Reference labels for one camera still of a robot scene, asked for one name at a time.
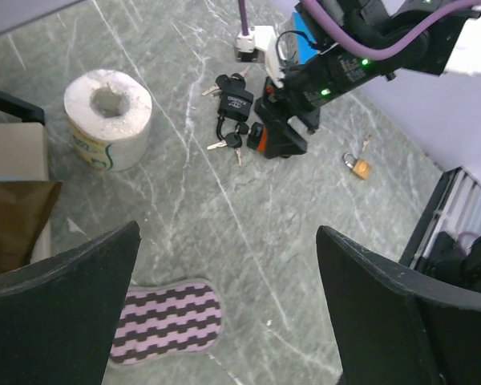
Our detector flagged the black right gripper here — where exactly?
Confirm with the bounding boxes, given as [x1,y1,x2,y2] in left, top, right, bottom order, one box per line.
[255,47,369,159]

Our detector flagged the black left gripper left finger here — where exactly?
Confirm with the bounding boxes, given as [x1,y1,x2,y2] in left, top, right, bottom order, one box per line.
[0,221,140,384]

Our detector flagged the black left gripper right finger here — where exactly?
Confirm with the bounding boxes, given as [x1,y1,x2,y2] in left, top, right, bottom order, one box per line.
[316,225,481,384]

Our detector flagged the orange black padlock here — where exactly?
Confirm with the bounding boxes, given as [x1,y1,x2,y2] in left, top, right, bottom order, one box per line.
[247,122,268,153]

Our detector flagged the black headed keys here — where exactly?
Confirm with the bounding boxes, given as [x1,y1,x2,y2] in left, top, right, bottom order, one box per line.
[207,122,249,166]

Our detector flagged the black padlock with keys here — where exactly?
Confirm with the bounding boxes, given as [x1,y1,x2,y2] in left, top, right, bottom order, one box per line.
[201,67,254,140]

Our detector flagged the brass padlock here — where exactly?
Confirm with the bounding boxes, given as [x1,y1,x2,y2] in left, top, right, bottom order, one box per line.
[342,152,372,180]

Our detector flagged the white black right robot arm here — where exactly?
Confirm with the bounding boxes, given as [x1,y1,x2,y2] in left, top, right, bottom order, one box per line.
[247,1,481,159]

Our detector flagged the blue silver box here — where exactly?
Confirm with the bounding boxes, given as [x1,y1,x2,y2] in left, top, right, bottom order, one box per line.
[279,12,317,64]

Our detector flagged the pink striped sponge pad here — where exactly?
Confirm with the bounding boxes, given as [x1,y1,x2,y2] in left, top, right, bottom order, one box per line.
[109,278,225,367]

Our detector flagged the brown pouch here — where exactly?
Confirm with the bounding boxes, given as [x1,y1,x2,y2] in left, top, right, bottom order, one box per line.
[0,180,62,274]

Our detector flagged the white toilet paper roll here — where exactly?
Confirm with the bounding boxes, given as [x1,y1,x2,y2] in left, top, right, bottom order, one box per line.
[63,69,152,172]

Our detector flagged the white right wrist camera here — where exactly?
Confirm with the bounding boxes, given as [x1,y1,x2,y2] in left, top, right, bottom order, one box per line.
[234,26,285,88]

